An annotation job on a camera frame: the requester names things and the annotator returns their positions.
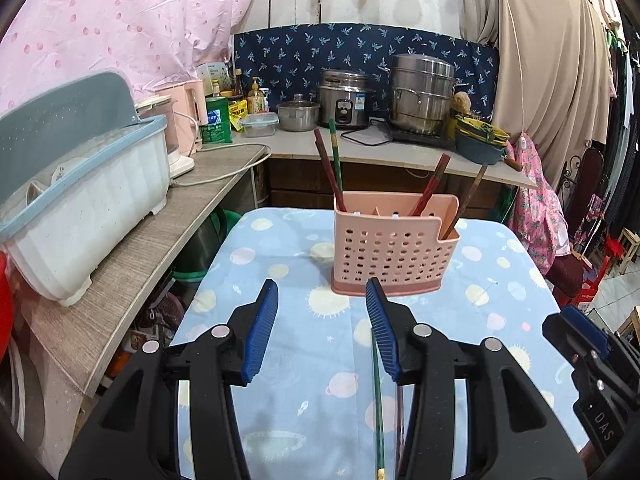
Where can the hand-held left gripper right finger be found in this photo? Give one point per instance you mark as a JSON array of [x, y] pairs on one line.
[[382, 330]]

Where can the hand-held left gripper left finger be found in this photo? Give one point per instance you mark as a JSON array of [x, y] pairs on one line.
[[260, 330]]

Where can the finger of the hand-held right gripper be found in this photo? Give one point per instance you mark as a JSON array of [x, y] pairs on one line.
[[562, 335], [585, 322]]

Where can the pink perforated utensil holder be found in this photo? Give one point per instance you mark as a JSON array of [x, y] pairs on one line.
[[390, 255]]

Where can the green chopstick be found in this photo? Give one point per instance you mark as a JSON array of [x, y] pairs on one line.
[[336, 160], [378, 425]]

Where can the red chopstick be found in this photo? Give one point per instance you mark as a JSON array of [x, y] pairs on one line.
[[425, 195]]

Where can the brown chopstick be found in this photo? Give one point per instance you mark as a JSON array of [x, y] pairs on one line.
[[470, 192]]

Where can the purple maroon chopstick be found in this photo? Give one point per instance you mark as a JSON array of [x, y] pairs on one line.
[[327, 165]]

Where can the red plastic stool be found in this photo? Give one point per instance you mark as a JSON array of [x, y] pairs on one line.
[[592, 287]]

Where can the blue planet print tablecloth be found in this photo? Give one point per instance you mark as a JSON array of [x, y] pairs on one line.
[[320, 390]]

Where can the green plastic basin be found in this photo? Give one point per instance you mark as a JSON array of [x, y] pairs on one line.
[[192, 275]]

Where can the small wooden stool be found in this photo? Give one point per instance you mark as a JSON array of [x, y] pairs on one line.
[[629, 240]]

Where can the pink floral cloth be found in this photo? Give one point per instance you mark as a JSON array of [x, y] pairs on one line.
[[537, 200]]

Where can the dark metal chair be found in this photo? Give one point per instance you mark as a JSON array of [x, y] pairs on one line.
[[592, 175]]

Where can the wooden counter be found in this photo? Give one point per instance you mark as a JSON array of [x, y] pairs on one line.
[[125, 270]]

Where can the white steamer appliance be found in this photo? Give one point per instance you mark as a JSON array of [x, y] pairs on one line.
[[177, 162]]

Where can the black induction cooker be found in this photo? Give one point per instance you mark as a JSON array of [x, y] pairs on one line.
[[415, 139]]

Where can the blue bowl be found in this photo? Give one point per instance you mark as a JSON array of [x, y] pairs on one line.
[[480, 152]]

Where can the glass container blue lid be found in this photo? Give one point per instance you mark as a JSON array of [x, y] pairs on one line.
[[259, 127]]

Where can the white dish drainer box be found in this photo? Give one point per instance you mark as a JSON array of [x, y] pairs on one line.
[[90, 210]]

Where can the green can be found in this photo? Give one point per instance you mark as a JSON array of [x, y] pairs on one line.
[[217, 122]]

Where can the small steel pot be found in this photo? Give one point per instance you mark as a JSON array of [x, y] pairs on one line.
[[298, 117]]

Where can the hanging clothes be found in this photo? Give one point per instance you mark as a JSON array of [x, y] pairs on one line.
[[625, 110]]

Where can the yellow packet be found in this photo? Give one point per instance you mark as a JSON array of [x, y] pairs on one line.
[[237, 112]]

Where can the green yellow bowl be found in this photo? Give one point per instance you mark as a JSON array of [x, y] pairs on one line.
[[480, 127]]

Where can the yellow soap bottle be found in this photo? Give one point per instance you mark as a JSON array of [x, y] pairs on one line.
[[256, 100]]

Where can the steel rice cooker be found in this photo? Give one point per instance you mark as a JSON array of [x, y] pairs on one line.
[[345, 102]]

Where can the pink kettle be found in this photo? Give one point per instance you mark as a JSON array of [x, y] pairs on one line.
[[185, 110]]

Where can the large steel steamer pot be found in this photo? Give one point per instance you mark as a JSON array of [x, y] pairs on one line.
[[422, 95]]

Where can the brown lumpy root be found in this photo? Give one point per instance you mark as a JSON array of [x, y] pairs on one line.
[[462, 102]]

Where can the dark sauce bottle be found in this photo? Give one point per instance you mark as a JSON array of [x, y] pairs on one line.
[[238, 82]]

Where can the beige curtain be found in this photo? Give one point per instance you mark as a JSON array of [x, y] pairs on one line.
[[550, 70]]

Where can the red plastic basin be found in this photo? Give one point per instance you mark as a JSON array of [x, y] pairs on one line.
[[5, 300]]

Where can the white carton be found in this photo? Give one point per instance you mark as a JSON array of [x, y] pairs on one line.
[[210, 72]]

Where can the navy leaf print cloth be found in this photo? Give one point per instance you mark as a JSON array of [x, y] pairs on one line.
[[300, 50]]

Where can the pink dotted sheet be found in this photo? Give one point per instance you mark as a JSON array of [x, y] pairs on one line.
[[125, 20]]

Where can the white pull switch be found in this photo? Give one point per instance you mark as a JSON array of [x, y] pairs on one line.
[[523, 141]]

